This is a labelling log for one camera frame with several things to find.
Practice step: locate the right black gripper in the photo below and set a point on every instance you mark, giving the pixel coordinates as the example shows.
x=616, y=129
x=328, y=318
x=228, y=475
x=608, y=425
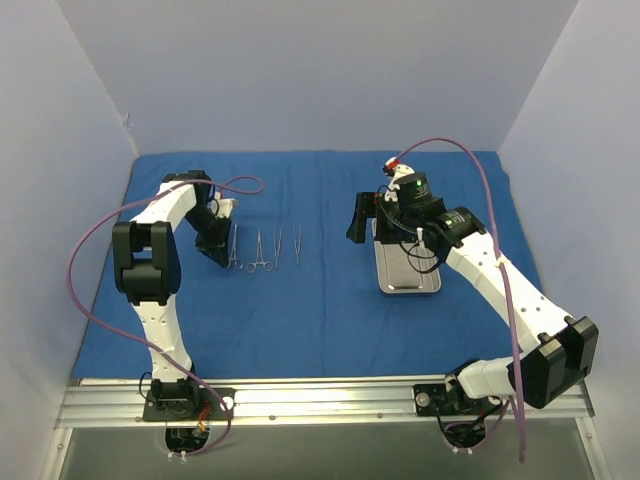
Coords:
x=373, y=216

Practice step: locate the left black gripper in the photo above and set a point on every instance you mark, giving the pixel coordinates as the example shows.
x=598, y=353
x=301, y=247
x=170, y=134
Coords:
x=215, y=239

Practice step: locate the steel tweezers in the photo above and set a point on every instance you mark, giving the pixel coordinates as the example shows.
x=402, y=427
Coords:
x=277, y=245
x=297, y=241

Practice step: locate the steel forceps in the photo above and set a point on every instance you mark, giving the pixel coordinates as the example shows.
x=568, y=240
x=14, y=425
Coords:
x=259, y=262

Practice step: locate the steel instrument tray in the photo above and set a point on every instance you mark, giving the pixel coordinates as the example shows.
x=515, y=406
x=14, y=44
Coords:
x=399, y=274

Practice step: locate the blue surgical drape cloth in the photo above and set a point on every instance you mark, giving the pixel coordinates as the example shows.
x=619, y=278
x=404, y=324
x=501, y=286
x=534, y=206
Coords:
x=326, y=317

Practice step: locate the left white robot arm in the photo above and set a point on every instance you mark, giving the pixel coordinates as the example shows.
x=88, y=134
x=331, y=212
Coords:
x=148, y=272

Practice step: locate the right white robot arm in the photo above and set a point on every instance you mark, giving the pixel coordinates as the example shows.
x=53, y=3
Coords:
x=554, y=350

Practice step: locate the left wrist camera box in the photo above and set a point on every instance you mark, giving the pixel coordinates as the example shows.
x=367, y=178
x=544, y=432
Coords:
x=225, y=208

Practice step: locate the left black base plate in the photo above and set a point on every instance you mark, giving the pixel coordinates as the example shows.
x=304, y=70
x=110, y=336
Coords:
x=195, y=406

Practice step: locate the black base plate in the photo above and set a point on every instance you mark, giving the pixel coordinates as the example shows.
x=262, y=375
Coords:
x=195, y=406
x=449, y=399

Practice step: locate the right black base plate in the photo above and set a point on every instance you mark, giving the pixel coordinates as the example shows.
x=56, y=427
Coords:
x=449, y=399

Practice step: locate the aluminium front rail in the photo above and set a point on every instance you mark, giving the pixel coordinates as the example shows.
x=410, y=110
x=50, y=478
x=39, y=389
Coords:
x=102, y=403

